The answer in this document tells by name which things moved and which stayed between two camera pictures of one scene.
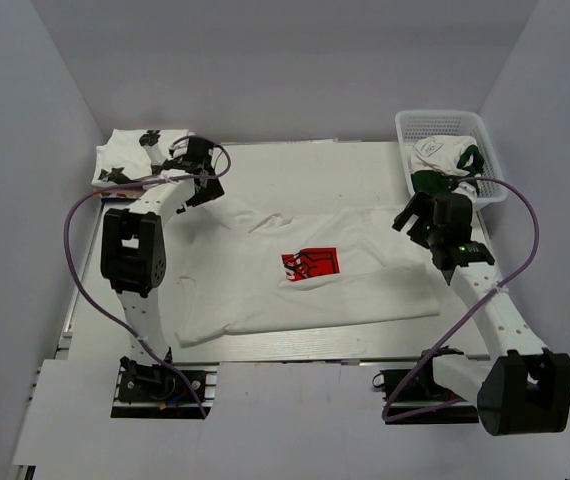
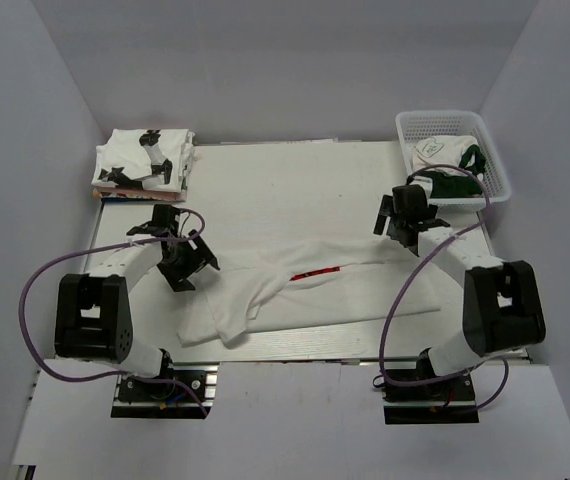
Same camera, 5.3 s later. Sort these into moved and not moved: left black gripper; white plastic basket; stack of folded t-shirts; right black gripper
Moved: left black gripper; right black gripper
Not moved: white plastic basket; stack of folded t-shirts
